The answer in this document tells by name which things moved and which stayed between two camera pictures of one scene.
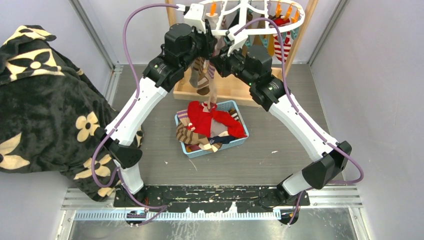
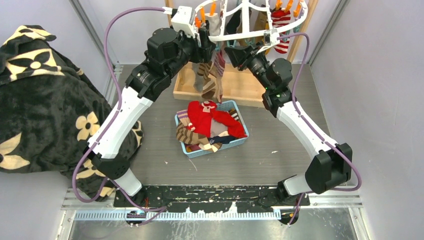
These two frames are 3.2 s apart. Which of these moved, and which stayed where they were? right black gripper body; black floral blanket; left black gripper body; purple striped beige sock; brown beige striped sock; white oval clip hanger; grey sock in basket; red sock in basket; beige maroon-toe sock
Moved: beige maroon-toe sock; right black gripper body; white oval clip hanger
Stayed: black floral blanket; grey sock in basket; brown beige striped sock; left black gripper body; red sock in basket; purple striped beige sock
